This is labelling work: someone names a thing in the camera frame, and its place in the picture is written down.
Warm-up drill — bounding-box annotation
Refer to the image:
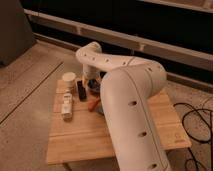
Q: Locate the black eraser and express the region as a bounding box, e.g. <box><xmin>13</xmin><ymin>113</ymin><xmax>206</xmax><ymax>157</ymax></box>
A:
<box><xmin>77</xmin><ymin>81</ymin><xmax>87</xmax><ymax>101</ymax></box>

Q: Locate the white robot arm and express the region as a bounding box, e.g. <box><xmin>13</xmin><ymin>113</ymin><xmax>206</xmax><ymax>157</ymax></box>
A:
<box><xmin>76</xmin><ymin>42</ymin><xmax>172</xmax><ymax>171</ymax></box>

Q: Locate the dark blue bowl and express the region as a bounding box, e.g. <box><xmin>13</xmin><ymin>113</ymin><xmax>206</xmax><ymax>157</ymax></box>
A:
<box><xmin>88</xmin><ymin>79</ymin><xmax>100</xmax><ymax>93</ymax></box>

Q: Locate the white cup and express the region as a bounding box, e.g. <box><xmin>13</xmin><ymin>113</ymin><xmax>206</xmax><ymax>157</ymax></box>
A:
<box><xmin>62</xmin><ymin>72</ymin><xmax>76</xmax><ymax>89</ymax></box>

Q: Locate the orange carrot toy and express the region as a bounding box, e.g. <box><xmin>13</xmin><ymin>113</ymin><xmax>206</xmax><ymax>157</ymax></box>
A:
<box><xmin>88</xmin><ymin>98</ymin><xmax>101</xmax><ymax>112</ymax></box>

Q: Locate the white plastic bottle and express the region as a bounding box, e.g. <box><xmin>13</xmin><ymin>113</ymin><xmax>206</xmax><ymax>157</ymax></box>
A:
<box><xmin>61</xmin><ymin>93</ymin><xmax>73</xmax><ymax>120</ymax></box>

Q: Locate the wooden table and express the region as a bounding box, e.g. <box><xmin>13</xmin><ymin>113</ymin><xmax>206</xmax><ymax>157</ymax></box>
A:
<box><xmin>46</xmin><ymin>80</ymin><xmax>191</xmax><ymax>164</ymax></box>

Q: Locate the dark grey cabinet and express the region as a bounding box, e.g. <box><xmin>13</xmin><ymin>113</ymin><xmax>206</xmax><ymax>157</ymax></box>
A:
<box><xmin>0</xmin><ymin>0</ymin><xmax>36</xmax><ymax>66</ymax></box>

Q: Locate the black cable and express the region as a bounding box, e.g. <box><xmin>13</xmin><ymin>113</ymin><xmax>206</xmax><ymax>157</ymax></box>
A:
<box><xmin>172</xmin><ymin>95</ymin><xmax>213</xmax><ymax>171</ymax></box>

